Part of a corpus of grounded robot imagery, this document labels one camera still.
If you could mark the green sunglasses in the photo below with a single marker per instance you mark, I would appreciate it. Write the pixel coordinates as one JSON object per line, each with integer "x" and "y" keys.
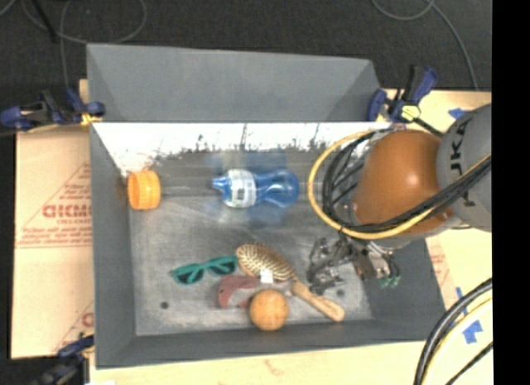
{"x": 194, "y": 271}

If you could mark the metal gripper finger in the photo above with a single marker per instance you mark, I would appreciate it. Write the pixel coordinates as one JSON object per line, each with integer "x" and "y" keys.
{"x": 327, "y": 251}
{"x": 326, "y": 279}

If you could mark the orange ribbed cup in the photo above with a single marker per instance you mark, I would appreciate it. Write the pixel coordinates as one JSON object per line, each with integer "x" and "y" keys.
{"x": 143, "y": 189}

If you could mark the orange-brown ball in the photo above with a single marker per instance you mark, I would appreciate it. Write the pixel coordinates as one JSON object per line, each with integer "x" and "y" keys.
{"x": 269, "y": 309}

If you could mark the red-brown curved flat piece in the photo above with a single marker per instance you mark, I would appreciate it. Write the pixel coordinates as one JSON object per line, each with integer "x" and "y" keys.
{"x": 232, "y": 288}

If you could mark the blue plastic bottle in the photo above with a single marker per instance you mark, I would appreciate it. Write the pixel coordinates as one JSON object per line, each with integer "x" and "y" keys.
{"x": 265, "y": 188}

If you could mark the grey metal bin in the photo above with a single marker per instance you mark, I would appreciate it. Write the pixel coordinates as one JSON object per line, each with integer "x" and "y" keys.
{"x": 232, "y": 226}

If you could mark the brown cardboard board red print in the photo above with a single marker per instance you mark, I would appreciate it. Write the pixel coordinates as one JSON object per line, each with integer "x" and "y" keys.
{"x": 49, "y": 251}

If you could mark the wooden hairbrush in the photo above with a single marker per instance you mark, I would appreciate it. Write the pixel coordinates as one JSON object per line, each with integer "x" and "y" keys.
{"x": 265, "y": 263}

